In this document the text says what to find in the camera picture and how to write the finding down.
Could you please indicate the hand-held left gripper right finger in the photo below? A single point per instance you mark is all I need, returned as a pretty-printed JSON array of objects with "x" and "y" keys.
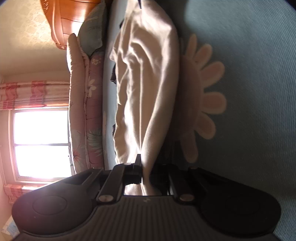
[{"x": 161, "y": 178}]

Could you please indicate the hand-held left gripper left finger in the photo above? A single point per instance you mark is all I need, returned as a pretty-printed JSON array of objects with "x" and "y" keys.
[{"x": 133, "y": 172}]

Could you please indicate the beige and brown sweatshirt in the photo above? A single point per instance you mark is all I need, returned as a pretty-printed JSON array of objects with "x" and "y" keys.
[{"x": 143, "y": 81}]

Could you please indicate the folded pink floral quilt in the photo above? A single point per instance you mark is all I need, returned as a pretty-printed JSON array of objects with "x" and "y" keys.
[{"x": 78, "y": 92}]

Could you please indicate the bed with teal printed sheet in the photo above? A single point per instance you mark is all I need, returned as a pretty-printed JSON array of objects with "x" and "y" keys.
[{"x": 242, "y": 92}]

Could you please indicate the pink patterned curtain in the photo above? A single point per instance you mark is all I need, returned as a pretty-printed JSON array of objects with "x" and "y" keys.
[
  {"x": 16, "y": 192},
  {"x": 34, "y": 95}
]

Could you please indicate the teal printed pillow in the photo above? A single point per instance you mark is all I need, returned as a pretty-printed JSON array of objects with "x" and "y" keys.
[{"x": 92, "y": 30}]

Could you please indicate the wooden headboard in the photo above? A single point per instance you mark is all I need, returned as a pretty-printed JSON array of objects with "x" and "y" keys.
[{"x": 67, "y": 18}]

